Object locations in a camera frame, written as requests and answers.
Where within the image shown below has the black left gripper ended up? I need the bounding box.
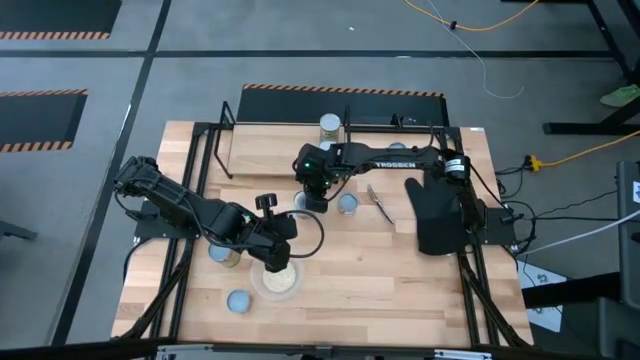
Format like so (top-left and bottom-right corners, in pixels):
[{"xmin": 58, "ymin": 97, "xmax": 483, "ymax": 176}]
[{"xmin": 244, "ymin": 193, "xmax": 300, "ymax": 274}]

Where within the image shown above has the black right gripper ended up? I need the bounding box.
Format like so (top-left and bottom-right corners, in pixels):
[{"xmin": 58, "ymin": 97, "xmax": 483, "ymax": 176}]
[{"xmin": 293, "ymin": 143, "xmax": 346, "ymax": 214}]

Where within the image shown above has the short orange-print oranges can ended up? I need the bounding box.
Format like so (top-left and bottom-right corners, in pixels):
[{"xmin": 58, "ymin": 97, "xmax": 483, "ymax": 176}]
[{"xmin": 336, "ymin": 192, "xmax": 360, "ymax": 217}]

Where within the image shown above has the translucent white bowl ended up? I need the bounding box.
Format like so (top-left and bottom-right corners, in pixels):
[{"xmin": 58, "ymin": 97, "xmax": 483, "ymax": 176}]
[{"xmin": 249, "ymin": 247, "xmax": 305, "ymax": 302}]

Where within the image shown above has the black oven mitt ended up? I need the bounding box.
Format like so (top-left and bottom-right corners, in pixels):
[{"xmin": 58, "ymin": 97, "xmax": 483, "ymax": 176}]
[{"xmin": 403, "ymin": 172, "xmax": 476, "ymax": 257}]

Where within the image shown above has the heap of pale grains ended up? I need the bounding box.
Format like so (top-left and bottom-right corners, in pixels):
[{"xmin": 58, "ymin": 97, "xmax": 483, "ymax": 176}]
[{"xmin": 262, "ymin": 264, "xmax": 297, "ymax": 294}]

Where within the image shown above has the black mat with striped edge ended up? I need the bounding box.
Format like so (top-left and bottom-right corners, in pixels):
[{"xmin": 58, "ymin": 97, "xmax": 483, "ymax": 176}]
[
  {"xmin": 0, "ymin": 88, "xmax": 89, "ymax": 154},
  {"xmin": 237, "ymin": 83, "xmax": 449, "ymax": 126},
  {"xmin": 0, "ymin": 0, "xmax": 122, "ymax": 41}
]

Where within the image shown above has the silver metal kitchen utensil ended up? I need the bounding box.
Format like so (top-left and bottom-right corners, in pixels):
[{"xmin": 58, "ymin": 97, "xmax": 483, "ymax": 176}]
[{"xmin": 367, "ymin": 183, "xmax": 396, "ymax": 226}]

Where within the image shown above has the short can with pale label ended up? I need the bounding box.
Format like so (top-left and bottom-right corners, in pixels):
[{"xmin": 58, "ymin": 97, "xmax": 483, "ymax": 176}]
[{"xmin": 226, "ymin": 289, "xmax": 253, "ymax": 316}]

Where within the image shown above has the white sheet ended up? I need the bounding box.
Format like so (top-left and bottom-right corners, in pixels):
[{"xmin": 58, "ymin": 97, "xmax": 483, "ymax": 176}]
[{"xmin": 517, "ymin": 259, "xmax": 567, "ymax": 334}]

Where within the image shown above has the dark grey stand leg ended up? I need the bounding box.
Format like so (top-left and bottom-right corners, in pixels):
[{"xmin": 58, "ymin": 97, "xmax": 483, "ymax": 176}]
[{"xmin": 0, "ymin": 219, "xmax": 39, "ymax": 242}]

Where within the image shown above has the black stand foot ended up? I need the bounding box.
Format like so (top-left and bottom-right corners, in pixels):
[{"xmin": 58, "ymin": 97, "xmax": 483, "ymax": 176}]
[{"xmin": 522, "ymin": 272, "xmax": 621, "ymax": 310}]

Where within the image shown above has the person's foot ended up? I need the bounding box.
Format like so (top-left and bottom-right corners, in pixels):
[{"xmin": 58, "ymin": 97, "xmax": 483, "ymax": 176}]
[{"xmin": 599, "ymin": 83, "xmax": 640, "ymax": 109}]

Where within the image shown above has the grey cabinet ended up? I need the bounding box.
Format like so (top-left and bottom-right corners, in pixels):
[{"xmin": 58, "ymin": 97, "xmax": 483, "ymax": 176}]
[{"xmin": 615, "ymin": 159, "xmax": 640, "ymax": 306}]

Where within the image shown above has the dark grey case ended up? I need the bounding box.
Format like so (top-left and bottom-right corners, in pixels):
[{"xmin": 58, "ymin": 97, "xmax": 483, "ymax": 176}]
[{"xmin": 597, "ymin": 297, "xmax": 640, "ymax": 360}]

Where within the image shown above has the black left wrist camera cable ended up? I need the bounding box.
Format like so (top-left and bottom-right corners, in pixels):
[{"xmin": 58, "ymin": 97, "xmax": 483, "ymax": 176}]
[{"xmin": 284, "ymin": 208, "xmax": 326, "ymax": 259}]

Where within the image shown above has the wooden shelf with black frame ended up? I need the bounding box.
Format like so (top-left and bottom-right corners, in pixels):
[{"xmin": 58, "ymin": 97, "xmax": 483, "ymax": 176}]
[{"xmin": 213, "ymin": 101, "xmax": 351, "ymax": 182}]

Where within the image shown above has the black metal table frame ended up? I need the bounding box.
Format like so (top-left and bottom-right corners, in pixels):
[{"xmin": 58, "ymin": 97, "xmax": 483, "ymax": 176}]
[{"xmin": 117, "ymin": 113, "xmax": 534, "ymax": 349}]

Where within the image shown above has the silver metal bracket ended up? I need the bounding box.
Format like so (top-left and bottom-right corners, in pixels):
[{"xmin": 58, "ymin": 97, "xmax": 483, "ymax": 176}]
[
  {"xmin": 434, "ymin": 349, "xmax": 494, "ymax": 360},
  {"xmin": 154, "ymin": 344, "xmax": 214, "ymax": 360}
]

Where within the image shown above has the thin white cable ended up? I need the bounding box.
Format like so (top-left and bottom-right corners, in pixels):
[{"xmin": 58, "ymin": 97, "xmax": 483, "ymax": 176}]
[{"xmin": 427, "ymin": 0, "xmax": 525, "ymax": 100}]

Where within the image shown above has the yellow cable with black connector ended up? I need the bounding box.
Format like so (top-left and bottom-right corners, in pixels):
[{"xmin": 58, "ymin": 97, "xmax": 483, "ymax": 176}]
[{"xmin": 403, "ymin": 0, "xmax": 540, "ymax": 32}]

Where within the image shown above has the yellow cable with yellow plug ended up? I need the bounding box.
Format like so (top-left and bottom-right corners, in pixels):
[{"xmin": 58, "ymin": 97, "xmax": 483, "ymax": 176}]
[{"xmin": 524, "ymin": 128, "xmax": 640, "ymax": 170}]

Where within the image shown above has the black neighbouring table frame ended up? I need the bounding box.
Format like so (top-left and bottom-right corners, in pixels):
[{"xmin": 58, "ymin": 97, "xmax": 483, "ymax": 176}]
[{"xmin": 502, "ymin": 0, "xmax": 640, "ymax": 136}]

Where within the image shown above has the thick grey-white cable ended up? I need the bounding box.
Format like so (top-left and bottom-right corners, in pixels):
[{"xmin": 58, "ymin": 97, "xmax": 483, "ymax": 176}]
[{"xmin": 519, "ymin": 209, "xmax": 640, "ymax": 256}]

